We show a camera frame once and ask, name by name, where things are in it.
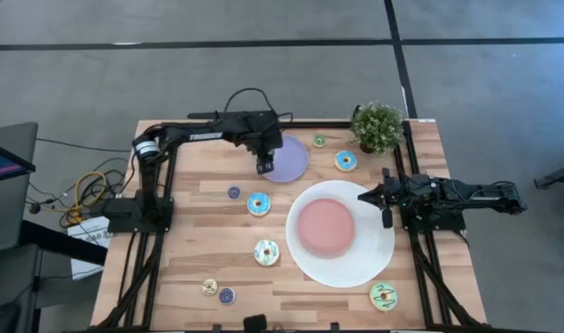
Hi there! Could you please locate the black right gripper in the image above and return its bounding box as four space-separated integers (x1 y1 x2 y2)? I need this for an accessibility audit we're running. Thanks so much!
357 166 424 229

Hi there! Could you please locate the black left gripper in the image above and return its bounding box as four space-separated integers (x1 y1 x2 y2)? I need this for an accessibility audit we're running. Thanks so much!
243 112 285 176

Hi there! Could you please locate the large blue iced donut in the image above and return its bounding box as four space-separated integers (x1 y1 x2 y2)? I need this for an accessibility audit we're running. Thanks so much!
246 191 272 218
334 149 359 173

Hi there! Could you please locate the large white blue-drizzled donut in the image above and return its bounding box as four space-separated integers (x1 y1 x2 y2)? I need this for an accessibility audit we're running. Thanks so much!
253 239 281 267

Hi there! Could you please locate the large green black-drizzled donut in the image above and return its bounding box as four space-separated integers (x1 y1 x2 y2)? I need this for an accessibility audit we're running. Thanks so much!
368 281 398 313

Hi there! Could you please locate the purple plate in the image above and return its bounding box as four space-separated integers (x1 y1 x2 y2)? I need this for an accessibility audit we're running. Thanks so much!
262 133 310 184

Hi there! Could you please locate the large white plate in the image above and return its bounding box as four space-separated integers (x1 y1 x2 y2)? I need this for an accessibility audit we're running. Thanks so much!
285 179 397 289

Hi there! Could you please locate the pink plate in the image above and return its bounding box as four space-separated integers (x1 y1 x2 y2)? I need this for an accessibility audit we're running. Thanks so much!
296 197 357 258

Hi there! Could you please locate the black mounting bar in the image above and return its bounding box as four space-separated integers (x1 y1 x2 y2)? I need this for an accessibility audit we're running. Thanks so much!
187 109 227 121

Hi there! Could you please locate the potted green plant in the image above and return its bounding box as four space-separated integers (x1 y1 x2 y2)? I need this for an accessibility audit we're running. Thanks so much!
349 100 406 156

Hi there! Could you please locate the black control box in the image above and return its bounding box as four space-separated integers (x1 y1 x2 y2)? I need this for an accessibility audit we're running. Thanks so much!
101 196 138 221

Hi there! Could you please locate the small black block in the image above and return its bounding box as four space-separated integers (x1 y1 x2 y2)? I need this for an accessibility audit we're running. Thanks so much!
242 314 269 332

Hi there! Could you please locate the black stand leg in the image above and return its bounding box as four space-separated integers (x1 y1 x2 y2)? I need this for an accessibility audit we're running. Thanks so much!
533 159 564 191

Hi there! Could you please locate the white printed paper sheet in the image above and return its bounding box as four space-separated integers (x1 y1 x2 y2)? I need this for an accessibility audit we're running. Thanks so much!
67 215 113 281

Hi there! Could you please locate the dark desk beam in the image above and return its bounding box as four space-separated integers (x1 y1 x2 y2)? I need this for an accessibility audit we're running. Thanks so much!
20 219 108 267

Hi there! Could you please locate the grey desk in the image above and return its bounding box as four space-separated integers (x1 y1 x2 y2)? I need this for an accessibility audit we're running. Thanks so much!
0 122 39 253

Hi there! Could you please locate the dark computer monitor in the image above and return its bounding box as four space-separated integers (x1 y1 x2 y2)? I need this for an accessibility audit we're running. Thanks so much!
0 138 37 186

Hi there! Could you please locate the black aluminium table frame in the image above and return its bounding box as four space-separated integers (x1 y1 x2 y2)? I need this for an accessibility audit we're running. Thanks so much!
90 118 489 333

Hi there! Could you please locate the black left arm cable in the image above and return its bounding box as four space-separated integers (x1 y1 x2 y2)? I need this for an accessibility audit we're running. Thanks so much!
223 86 295 123

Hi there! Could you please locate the black floor cable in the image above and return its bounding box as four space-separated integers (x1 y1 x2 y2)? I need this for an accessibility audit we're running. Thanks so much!
35 137 134 154

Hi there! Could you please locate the yellow floor cable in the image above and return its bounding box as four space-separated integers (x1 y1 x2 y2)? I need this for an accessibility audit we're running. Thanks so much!
62 170 108 226

